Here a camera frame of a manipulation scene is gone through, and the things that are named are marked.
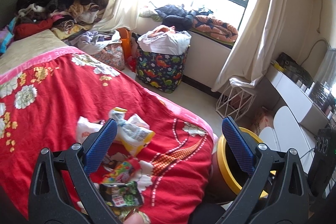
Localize white plastic bag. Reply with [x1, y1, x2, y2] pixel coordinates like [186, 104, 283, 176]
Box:
[75, 117, 105, 144]

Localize red colourful candy packet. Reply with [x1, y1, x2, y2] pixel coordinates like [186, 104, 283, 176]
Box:
[102, 157, 141, 184]

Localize yellow white snack bag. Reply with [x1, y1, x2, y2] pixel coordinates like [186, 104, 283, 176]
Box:
[109, 107, 155, 156]

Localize green black snack wrapper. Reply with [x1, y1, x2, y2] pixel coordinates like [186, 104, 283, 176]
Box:
[99, 181, 143, 207]

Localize yellow rim trash bin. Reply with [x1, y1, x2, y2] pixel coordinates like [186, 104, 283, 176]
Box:
[205, 136, 249, 205]

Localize left hand painted nails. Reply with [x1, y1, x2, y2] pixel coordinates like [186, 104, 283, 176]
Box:
[123, 209, 144, 224]

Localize white dressing table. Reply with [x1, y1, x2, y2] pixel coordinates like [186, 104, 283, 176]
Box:
[265, 65, 329, 132]

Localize cream curtain right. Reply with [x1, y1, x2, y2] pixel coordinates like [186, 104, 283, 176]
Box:
[211, 0, 288, 92]

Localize red floral blanket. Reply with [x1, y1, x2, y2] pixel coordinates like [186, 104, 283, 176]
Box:
[1, 49, 215, 223]

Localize cosmetics organizer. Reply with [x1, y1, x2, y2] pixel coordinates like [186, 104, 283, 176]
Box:
[308, 81, 335, 119]

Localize dark green bag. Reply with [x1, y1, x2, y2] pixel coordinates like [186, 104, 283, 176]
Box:
[276, 52, 313, 88]

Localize dinosaur print laundry basket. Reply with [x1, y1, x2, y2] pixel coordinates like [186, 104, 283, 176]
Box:
[135, 47, 189, 93]

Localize floral fabric bag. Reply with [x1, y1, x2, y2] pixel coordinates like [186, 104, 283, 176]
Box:
[92, 43, 125, 71]

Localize orange patterned quilt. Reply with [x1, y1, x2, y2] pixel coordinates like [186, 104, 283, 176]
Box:
[193, 15, 238, 43]

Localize lavender white clothes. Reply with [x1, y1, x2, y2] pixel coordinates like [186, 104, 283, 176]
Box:
[68, 31, 121, 55]

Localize vanity mirror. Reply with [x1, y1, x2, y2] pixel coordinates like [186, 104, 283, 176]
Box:
[301, 38, 335, 93]

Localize white clothes in basket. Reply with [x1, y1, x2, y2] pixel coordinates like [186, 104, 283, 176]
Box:
[137, 25, 191, 56]

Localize orange plastic item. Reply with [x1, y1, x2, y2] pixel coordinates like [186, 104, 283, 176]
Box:
[117, 28, 131, 62]

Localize beige bed sheet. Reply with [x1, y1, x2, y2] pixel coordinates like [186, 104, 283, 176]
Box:
[0, 30, 68, 75]

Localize dark blue clothes on sill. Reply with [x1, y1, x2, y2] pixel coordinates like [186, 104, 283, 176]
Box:
[155, 5, 214, 31]

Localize pile of dark clothes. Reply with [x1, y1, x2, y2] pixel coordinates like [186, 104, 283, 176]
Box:
[14, 0, 108, 40]

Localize white wire side table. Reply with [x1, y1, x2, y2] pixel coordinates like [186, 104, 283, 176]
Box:
[215, 77, 256, 121]

